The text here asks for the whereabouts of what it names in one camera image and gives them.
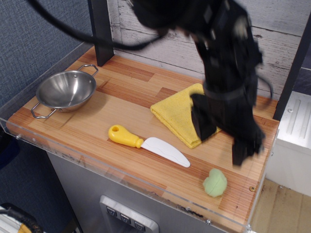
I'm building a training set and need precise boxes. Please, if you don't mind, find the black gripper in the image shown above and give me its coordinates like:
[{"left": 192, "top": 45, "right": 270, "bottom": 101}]
[{"left": 190, "top": 89, "right": 265, "bottom": 166}]

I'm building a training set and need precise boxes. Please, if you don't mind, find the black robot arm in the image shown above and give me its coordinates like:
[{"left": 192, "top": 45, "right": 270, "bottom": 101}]
[{"left": 132, "top": 0, "right": 265, "bottom": 166}]

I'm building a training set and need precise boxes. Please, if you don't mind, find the folded yellow cloth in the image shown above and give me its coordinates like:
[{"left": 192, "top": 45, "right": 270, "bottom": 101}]
[{"left": 150, "top": 83, "right": 222, "bottom": 150}]

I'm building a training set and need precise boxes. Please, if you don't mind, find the white ribbed appliance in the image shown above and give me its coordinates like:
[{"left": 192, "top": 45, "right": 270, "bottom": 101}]
[{"left": 266, "top": 91, "right": 311, "bottom": 196}]

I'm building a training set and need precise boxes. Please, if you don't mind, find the silver dispenser panel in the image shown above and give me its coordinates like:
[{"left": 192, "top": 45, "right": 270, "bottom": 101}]
[{"left": 100, "top": 195, "right": 159, "bottom": 233}]

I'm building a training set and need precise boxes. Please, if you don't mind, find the silver toy fridge cabinet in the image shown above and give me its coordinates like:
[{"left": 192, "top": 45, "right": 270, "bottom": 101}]
[{"left": 48, "top": 153, "right": 221, "bottom": 233}]

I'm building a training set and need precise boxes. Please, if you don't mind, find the yellow object bottom left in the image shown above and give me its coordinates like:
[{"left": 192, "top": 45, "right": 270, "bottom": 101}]
[{"left": 18, "top": 224, "right": 32, "bottom": 233}]

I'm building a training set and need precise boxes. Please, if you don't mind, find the yellow handled toy knife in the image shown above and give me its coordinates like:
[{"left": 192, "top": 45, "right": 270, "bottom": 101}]
[{"left": 108, "top": 125, "right": 190, "bottom": 168}]

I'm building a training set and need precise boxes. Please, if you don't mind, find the black right post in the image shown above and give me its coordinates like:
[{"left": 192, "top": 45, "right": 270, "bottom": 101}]
[{"left": 273, "top": 15, "right": 311, "bottom": 121}]

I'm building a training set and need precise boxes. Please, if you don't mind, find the black post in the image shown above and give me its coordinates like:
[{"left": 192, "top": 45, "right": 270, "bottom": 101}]
[
  {"left": 87, "top": 0, "right": 114, "bottom": 67},
  {"left": 273, "top": 15, "right": 311, "bottom": 121}
]

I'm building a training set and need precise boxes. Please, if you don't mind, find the steel bowl with handles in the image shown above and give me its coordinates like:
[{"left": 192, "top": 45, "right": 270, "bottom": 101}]
[{"left": 31, "top": 64, "right": 99, "bottom": 119}]

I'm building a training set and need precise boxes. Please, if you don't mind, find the black left post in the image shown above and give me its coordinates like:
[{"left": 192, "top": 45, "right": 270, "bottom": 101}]
[{"left": 87, "top": 0, "right": 114, "bottom": 67}]

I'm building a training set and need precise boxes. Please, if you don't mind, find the black braided cable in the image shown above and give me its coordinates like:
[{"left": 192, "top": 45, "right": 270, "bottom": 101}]
[{"left": 26, "top": 0, "right": 168, "bottom": 51}]

